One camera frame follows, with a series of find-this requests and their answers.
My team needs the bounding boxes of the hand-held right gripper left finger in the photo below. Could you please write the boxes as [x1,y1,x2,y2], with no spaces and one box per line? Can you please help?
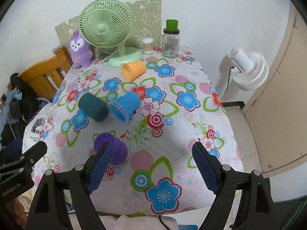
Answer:
[27,142,114,230]

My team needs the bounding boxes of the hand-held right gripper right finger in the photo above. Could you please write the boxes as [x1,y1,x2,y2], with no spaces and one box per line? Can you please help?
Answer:
[192,141,280,230]

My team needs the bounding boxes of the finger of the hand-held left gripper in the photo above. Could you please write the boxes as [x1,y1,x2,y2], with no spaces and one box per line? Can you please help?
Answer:
[0,140,48,176]

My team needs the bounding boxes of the purple cup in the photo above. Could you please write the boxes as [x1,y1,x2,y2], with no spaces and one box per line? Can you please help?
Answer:
[93,132,128,166]

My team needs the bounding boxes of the dark teal cup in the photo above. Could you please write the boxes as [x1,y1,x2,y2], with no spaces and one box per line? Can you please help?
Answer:
[78,92,109,122]

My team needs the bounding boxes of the blue cup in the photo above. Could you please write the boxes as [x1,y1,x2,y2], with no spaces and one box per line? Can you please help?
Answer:
[107,91,140,122]

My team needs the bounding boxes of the orange cup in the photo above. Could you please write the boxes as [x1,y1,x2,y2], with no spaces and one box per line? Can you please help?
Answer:
[120,61,147,81]

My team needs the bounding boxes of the small clear cup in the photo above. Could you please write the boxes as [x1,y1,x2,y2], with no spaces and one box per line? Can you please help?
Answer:
[142,38,154,54]

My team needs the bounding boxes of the green cup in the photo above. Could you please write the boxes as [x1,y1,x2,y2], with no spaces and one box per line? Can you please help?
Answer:
[166,19,179,30]

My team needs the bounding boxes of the white printed cloth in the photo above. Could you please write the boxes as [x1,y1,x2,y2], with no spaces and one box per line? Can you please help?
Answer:
[23,105,54,146]

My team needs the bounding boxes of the dark clothes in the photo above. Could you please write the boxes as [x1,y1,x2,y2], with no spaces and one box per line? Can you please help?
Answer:
[0,73,41,149]

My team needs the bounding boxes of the floral tablecloth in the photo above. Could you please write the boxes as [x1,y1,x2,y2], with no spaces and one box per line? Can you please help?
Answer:
[22,47,244,216]

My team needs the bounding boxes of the pink cloth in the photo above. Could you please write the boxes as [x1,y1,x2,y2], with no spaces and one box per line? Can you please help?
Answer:
[69,214,179,230]

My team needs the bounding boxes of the wooden chair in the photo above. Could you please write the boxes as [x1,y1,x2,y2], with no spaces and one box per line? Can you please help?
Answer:
[7,45,73,101]

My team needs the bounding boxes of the beige door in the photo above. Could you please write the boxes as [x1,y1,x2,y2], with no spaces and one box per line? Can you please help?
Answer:
[242,5,307,178]

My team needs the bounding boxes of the purple plush toy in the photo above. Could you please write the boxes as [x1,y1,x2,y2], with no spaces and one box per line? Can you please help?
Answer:
[69,29,93,69]

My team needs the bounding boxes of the white standing fan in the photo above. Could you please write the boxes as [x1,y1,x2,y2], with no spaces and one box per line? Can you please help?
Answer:
[217,46,269,101]

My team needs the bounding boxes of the glass jar mug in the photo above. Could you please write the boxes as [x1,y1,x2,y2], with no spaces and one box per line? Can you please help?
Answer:
[158,28,180,58]

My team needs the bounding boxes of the green desk fan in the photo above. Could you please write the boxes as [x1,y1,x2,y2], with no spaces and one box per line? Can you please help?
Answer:
[79,0,143,67]

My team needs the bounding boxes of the black cable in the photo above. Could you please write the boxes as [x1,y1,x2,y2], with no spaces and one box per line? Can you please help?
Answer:
[157,214,178,230]

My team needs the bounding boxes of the white fan cable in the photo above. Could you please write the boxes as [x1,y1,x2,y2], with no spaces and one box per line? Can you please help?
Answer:
[82,52,114,75]

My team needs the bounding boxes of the beige patterned wall sheet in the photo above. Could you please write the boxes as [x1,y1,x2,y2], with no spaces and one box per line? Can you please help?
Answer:
[55,0,162,53]

